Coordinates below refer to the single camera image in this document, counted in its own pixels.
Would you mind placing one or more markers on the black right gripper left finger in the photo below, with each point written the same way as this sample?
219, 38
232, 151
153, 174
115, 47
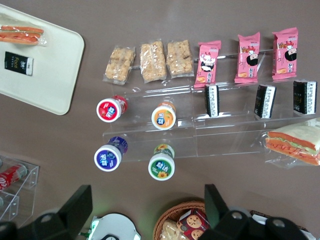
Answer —
75, 212

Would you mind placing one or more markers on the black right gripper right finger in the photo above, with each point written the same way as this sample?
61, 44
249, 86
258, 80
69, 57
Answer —
217, 215

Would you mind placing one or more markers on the green lid gum jar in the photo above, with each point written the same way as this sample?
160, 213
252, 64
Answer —
162, 168

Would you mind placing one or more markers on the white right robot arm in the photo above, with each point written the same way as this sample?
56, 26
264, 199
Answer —
115, 225

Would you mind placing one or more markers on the blue lid gum jar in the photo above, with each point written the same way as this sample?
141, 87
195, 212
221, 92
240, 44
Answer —
108, 158

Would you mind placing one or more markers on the red lid gum jar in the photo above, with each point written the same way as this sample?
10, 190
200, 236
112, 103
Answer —
108, 110

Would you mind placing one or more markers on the orange lid gum jar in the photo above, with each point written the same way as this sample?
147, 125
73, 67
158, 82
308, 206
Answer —
163, 117

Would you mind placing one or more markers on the cream plastic tray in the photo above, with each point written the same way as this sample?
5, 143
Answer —
50, 82

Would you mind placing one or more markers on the red cookie box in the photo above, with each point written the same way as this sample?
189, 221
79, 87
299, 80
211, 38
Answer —
192, 222

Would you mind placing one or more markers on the brown wicker basket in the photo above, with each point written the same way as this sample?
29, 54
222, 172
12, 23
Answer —
167, 215

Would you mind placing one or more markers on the bagged rice cracker pack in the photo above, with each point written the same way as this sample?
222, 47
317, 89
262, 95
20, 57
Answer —
170, 231

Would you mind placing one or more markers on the clear acrylic bottle rack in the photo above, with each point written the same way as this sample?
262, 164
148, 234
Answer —
30, 180

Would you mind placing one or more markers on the clear acrylic stepped stand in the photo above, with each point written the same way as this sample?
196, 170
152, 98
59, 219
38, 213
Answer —
225, 142
140, 147

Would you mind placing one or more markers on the red cola bottle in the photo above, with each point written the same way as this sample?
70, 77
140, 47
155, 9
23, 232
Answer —
10, 176

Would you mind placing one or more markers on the wrapped triangle sandwich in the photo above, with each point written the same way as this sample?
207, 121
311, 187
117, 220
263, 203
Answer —
20, 35
293, 143

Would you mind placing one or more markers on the black snack packet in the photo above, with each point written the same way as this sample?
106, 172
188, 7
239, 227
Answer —
17, 62
305, 97
212, 100
264, 101

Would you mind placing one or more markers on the pink cartoon snack pack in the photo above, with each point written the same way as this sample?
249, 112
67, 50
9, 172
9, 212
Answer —
207, 65
285, 53
248, 58

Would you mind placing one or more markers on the clear wrapped rice crispy bar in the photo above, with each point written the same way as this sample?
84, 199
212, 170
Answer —
119, 65
179, 58
153, 61

